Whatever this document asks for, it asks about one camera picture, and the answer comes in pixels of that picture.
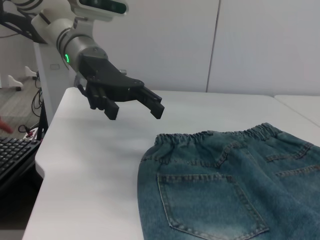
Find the black computer keyboard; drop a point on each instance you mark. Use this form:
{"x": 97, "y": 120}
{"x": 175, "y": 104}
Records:
{"x": 12, "y": 152}

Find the white furniture leg with caster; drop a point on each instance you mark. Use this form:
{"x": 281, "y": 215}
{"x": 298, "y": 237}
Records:
{"x": 13, "y": 82}
{"x": 30, "y": 71}

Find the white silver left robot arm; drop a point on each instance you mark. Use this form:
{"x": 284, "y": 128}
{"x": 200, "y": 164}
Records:
{"x": 75, "y": 42}

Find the person's hand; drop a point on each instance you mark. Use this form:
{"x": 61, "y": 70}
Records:
{"x": 5, "y": 126}

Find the white robot torso column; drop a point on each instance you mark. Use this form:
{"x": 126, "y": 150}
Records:
{"x": 50, "y": 85}

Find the white robot head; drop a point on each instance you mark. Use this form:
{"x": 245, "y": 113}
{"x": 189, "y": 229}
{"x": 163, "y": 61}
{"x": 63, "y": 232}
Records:
{"x": 100, "y": 6}

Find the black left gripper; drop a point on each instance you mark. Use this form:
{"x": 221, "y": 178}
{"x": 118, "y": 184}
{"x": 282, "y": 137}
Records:
{"x": 107, "y": 77}

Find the black stand leg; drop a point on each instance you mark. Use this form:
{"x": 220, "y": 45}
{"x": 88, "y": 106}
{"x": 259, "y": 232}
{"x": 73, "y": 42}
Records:
{"x": 43, "y": 122}

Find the blue denim shorts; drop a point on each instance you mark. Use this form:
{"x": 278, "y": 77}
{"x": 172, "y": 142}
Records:
{"x": 212, "y": 200}

